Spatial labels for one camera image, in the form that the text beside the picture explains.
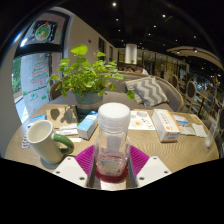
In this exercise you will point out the red tree window decal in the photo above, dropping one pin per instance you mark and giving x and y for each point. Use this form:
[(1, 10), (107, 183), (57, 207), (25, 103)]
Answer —
[(40, 71)]

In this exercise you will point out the grey curved sofa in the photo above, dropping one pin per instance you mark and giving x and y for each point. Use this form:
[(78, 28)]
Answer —
[(115, 97)]

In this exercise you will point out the white paper leaflets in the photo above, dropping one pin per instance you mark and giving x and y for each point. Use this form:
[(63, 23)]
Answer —
[(200, 130)]

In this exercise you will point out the group of ceiling spotlights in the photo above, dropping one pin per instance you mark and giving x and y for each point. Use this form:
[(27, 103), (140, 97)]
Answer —
[(114, 4)]

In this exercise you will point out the brown notebook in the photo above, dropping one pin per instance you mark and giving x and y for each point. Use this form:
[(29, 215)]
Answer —
[(56, 115)]

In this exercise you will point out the pale green mug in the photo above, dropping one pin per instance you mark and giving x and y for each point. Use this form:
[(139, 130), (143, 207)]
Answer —
[(45, 141)]

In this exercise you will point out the group of round-backed chairs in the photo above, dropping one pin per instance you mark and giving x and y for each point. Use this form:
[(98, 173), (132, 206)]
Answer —
[(190, 90)]

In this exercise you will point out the clear bottle with white cap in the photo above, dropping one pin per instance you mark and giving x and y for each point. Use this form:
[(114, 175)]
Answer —
[(113, 118)]

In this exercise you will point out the printed white paper sheet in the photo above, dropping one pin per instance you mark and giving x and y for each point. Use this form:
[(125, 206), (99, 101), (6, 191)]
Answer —
[(141, 121)]

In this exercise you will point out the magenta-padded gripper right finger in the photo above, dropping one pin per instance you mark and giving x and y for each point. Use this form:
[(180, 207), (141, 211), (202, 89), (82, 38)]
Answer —
[(153, 170)]

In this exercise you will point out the person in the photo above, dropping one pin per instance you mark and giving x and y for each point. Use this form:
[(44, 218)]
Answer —
[(141, 70)]

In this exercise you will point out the white carton with orange print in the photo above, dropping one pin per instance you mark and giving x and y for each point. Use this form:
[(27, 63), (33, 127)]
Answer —
[(165, 126)]

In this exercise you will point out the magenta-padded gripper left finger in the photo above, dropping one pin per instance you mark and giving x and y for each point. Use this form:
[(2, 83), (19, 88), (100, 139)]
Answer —
[(70, 170)]

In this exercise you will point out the white round column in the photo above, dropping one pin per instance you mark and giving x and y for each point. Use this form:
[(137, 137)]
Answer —
[(131, 53)]

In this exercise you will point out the clear drinking glass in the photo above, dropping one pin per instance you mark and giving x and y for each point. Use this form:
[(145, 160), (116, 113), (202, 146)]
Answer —
[(210, 138)]

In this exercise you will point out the grey chevron pillow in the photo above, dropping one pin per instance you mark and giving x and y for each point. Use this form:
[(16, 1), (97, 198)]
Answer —
[(148, 90)]

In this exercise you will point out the white tube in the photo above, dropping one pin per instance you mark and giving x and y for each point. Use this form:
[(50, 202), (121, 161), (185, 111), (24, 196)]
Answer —
[(68, 131)]

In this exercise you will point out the small white and blue box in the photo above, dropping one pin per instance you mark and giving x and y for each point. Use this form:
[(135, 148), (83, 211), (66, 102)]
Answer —
[(87, 126)]

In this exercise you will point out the round food window poster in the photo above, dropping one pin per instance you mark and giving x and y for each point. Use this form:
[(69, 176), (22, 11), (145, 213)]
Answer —
[(42, 31)]

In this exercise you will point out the green potted plant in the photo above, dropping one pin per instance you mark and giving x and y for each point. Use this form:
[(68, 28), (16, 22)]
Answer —
[(88, 78)]

